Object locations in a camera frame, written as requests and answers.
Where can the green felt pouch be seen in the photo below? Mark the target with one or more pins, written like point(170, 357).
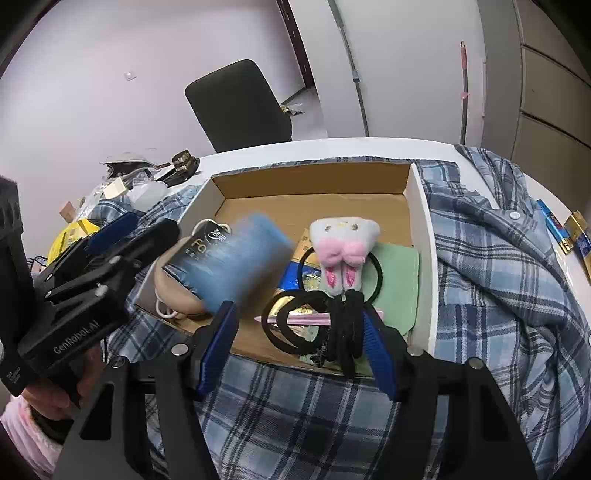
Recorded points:
point(397, 286)

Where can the black chair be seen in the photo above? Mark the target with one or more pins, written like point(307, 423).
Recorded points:
point(235, 106)

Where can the pink pen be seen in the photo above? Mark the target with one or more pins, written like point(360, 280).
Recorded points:
point(304, 318)

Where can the gold blue packet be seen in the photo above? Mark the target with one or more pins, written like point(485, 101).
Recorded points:
point(295, 277)

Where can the black gold packet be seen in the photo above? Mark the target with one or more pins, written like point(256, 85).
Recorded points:
point(180, 166)

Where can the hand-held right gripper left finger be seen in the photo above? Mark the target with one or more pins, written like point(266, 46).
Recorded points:
point(217, 350)

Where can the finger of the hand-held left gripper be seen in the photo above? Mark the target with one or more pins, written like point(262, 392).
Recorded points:
point(152, 237)
point(113, 228)

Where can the brown cardboard piece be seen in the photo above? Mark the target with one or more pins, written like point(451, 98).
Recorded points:
point(68, 211)

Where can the cream small box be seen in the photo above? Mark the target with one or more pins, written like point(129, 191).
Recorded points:
point(117, 188)

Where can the crumpled foil wrapper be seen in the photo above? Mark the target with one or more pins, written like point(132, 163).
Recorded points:
point(291, 110)

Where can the white cardboard box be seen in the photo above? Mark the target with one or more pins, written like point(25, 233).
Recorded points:
point(422, 258)

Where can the white pink plush tooth toy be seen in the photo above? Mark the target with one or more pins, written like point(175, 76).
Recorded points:
point(344, 235)

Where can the person's left hand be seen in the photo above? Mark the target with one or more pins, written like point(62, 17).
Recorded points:
point(51, 401)

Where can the blue face mask packet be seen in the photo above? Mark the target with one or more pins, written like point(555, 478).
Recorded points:
point(231, 263)

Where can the blue foil packet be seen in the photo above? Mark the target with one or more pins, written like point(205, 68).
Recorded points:
point(554, 226)

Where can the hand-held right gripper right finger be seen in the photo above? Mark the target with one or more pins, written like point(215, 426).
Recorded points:
point(381, 355)

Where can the dark crumpled bag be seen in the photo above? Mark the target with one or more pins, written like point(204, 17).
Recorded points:
point(124, 164)

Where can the dark door frame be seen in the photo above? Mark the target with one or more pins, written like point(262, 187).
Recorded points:
point(300, 41)

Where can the person's left forearm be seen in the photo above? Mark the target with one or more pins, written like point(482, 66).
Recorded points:
point(23, 443)

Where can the pink stick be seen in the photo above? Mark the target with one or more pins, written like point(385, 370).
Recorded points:
point(463, 78)

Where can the beige round pad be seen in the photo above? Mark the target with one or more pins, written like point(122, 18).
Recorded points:
point(175, 295)

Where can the blue plaid shirt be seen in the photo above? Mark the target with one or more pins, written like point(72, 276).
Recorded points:
point(485, 277)

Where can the clear plastic bag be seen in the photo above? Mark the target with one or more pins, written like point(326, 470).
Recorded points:
point(147, 194)

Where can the beige cabinet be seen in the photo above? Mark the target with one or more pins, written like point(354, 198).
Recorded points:
point(549, 92)

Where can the yellow packet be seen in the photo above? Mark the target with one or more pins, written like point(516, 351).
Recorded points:
point(69, 235)

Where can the grey mop pole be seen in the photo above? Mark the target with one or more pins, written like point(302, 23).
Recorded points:
point(353, 69)

